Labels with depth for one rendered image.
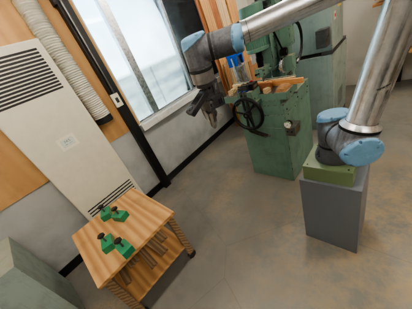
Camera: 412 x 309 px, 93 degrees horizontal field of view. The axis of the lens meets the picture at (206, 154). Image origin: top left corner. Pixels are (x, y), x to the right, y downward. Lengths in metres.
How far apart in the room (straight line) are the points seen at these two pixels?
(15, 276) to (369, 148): 1.98
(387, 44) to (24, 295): 2.17
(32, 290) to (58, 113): 1.19
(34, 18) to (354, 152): 2.15
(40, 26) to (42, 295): 1.86
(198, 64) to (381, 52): 0.61
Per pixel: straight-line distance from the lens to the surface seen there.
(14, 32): 2.22
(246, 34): 0.90
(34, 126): 1.84
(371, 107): 0.97
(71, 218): 2.35
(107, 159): 1.97
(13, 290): 1.83
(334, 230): 1.56
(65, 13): 2.28
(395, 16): 0.93
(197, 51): 0.77
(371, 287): 1.61
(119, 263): 1.40
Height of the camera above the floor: 1.43
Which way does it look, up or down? 29 degrees down
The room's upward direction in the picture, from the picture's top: 22 degrees counter-clockwise
